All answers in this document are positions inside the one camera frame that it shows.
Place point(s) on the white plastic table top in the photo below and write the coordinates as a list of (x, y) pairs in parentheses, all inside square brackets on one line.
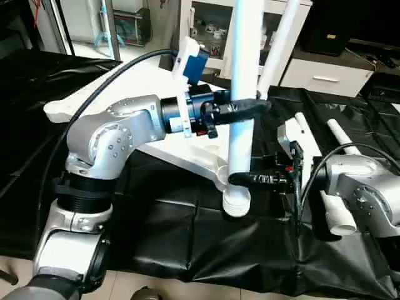
[(125, 87)]

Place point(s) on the white glass door cabinet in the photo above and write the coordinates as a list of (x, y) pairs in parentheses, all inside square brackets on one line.
[(209, 28)]

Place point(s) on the white drawer unit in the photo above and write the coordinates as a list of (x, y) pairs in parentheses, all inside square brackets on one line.
[(325, 75)]

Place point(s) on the black work mat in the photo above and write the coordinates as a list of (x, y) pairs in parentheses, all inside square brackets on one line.
[(187, 250)]

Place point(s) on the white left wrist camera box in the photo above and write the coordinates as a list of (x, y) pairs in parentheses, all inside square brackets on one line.
[(190, 62)]

